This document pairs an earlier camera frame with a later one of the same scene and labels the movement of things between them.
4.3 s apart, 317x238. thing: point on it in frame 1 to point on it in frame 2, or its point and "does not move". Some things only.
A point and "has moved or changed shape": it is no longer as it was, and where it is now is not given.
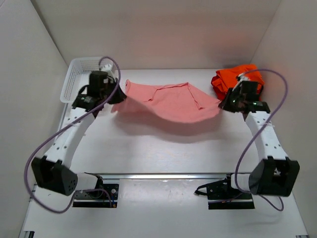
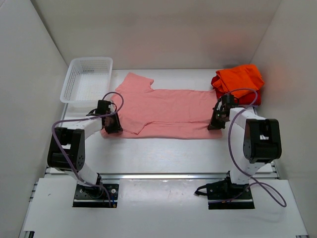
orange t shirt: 226,79 does not move
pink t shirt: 179,102 has moved or changed shape
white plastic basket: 79,76 does not move
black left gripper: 120,96 to 117,127
